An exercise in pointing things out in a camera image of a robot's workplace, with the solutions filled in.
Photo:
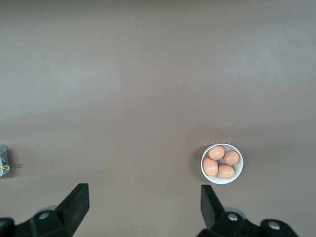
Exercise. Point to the brown table cover sheet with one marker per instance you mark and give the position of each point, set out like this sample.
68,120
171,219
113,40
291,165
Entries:
148,74

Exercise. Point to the brown egg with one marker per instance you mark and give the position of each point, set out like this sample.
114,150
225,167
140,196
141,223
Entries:
231,157
210,166
225,171
216,152

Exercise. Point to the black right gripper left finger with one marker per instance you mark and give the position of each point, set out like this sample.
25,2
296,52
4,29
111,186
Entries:
74,205

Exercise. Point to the clear plastic egg carton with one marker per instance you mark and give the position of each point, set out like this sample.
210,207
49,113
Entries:
3,153

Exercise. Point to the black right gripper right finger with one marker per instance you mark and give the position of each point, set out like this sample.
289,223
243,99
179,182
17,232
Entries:
209,207

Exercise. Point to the white round bowl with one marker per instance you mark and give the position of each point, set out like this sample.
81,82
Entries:
239,170

